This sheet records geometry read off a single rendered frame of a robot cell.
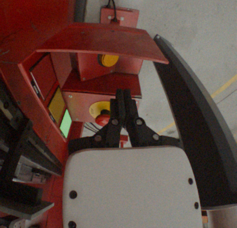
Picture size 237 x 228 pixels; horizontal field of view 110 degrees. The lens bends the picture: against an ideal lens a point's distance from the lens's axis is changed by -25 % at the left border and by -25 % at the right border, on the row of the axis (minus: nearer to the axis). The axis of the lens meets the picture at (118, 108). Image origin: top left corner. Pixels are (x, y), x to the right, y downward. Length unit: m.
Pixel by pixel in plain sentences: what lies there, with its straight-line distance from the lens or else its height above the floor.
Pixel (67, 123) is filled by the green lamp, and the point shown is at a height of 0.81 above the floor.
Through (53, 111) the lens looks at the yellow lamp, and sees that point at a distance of 0.20.
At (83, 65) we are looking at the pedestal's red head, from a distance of 0.22.
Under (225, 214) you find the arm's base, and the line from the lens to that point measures 0.43.
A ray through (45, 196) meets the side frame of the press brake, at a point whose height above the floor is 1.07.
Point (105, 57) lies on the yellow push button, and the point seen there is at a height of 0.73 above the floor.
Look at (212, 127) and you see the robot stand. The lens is 0.41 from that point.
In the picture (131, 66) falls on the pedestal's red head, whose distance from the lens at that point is 0.26.
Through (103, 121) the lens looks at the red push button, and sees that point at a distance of 0.22.
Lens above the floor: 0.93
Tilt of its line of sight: 39 degrees down
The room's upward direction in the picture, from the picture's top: 179 degrees counter-clockwise
